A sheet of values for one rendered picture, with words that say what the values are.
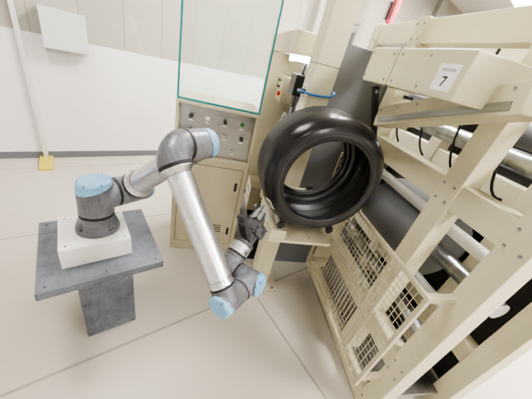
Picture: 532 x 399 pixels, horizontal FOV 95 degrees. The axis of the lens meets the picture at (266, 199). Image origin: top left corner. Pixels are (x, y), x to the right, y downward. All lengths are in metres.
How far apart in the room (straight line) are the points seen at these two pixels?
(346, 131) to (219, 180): 1.13
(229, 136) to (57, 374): 1.66
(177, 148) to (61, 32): 2.75
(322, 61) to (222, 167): 0.98
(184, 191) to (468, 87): 0.95
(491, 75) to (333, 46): 0.68
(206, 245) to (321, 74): 1.03
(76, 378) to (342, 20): 2.22
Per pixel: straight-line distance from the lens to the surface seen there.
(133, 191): 1.37
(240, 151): 1.89
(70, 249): 1.41
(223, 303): 0.88
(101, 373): 1.83
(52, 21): 3.49
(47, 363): 1.93
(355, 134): 1.12
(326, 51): 1.44
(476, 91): 1.07
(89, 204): 1.36
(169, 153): 0.85
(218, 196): 2.00
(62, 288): 1.40
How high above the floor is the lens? 1.63
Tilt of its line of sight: 30 degrees down
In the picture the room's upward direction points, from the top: 15 degrees clockwise
